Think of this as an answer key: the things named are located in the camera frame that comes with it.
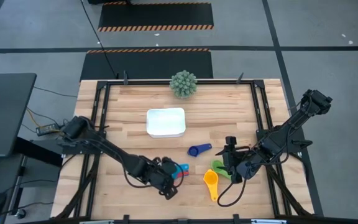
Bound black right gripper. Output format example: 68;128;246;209
215;144;254;184

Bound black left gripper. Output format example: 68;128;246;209
147;157;177;191

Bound green measuring cup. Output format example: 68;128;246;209
210;159;232;181

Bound yellow measuring cup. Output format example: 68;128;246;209
203;169;219;202

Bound small dark blue measuring cup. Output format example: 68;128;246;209
187;142;213;157

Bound white plastic basket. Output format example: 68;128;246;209
145;107;186;139

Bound green artificial potted plant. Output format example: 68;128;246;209
169;70;198;100

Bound black hazard-striped floor mat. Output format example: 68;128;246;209
97;2;214;32
80;48;214;82

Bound black power adapter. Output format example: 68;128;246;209
35;123;60;137

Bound dark grey desk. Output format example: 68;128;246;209
0;72;38;159

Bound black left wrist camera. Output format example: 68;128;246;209
162;185;179;200

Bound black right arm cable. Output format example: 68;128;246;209
216;177;249;208

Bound black aluminium table frame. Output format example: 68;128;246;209
54;79;323;224

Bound thin black floor cable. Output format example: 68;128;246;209
32;86;78;98

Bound long black floor cable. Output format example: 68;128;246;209
80;0;119;79

